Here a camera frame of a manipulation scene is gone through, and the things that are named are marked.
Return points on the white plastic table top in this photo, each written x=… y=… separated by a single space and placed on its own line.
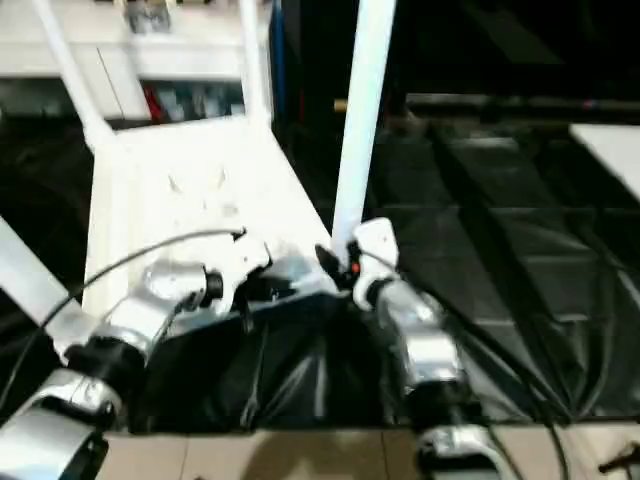
x=200 y=190

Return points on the white plastic table leg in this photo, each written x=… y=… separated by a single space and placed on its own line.
x=255 y=65
x=75 y=80
x=40 y=285
x=365 y=110

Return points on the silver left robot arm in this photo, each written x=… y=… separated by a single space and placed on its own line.
x=150 y=295

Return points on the black table mat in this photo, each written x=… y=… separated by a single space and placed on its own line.
x=325 y=360

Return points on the red bottle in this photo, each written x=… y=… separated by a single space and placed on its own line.
x=155 y=102

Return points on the dark long bar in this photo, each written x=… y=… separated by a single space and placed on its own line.
x=525 y=103

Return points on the white glass-door cabinet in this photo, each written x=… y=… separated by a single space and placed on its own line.
x=125 y=55

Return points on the white flat board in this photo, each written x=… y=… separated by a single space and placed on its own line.
x=610 y=155

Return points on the dark bundle on cabinet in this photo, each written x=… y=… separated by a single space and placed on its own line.
x=150 y=19

